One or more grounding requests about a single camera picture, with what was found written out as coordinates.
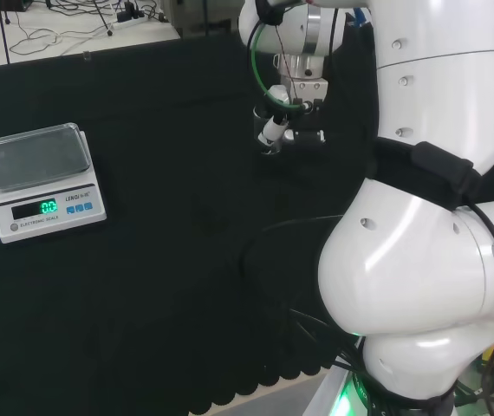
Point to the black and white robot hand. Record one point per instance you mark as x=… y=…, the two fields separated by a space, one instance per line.
x=310 y=91

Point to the white power strip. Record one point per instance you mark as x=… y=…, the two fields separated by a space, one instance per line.
x=131 y=16

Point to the black tripod leg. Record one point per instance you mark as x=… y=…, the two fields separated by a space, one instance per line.
x=103 y=19

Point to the small clear tape piece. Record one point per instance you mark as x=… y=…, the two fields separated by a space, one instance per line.
x=86 y=56

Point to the black bench cloth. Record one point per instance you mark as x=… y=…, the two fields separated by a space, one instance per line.
x=164 y=281

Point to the white electronic balance steel pan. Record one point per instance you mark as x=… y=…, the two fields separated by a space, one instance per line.
x=43 y=203

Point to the black box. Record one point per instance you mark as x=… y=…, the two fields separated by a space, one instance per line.
x=2 y=4

